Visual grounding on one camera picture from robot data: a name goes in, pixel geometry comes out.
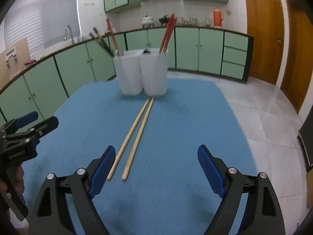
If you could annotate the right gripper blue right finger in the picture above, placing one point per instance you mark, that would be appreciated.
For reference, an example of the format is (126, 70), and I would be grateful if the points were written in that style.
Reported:
(211, 171)

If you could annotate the plain wooden chopstick right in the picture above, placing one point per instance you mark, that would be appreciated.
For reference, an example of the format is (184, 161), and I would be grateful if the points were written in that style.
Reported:
(137, 141)

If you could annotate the cardboard box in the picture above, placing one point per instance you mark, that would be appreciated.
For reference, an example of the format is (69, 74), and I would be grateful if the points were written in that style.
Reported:
(13, 60)

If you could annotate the black wok with lid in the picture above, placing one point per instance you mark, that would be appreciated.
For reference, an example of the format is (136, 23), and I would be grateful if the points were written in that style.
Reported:
(164, 20)

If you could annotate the green lower kitchen cabinets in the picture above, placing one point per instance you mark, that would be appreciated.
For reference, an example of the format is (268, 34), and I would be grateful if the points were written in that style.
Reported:
(45, 85)

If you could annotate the blue table mat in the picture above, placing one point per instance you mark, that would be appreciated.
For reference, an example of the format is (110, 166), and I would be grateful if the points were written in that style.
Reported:
(166, 191)

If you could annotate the chrome kitchen faucet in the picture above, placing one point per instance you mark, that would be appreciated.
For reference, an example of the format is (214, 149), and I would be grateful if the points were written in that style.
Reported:
(68, 29)

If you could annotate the black chopstick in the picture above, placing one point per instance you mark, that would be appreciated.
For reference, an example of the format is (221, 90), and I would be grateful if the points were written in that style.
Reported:
(104, 40)
(94, 36)

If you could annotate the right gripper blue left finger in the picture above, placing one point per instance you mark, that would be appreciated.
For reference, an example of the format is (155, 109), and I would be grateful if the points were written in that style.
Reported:
(98, 171)

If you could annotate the plain wooden chopstick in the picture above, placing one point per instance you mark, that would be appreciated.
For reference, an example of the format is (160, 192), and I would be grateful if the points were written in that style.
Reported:
(126, 140)
(137, 141)

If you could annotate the black cabinet at right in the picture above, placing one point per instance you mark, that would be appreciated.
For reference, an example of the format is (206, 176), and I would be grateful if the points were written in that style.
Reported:
(305, 138)

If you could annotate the white double utensil holder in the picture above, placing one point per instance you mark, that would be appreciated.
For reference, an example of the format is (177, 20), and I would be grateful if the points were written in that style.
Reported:
(142, 70)

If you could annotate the orange thermos flask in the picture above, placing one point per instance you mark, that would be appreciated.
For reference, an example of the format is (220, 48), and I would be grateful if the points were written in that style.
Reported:
(217, 17)

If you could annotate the person's left hand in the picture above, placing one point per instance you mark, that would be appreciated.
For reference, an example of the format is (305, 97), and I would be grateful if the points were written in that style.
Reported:
(16, 174)

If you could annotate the white cooking pot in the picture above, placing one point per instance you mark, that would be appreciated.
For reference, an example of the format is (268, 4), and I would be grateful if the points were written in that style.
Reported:
(147, 22)

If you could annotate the window blind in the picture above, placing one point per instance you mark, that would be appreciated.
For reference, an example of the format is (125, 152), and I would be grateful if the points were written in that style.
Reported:
(42, 22)

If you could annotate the closed wooden door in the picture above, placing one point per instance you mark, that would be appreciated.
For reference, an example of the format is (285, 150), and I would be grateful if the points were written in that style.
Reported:
(265, 23)

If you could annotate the plain wooden chopstick left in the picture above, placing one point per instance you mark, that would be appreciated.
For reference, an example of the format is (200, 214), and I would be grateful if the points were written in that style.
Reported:
(126, 140)

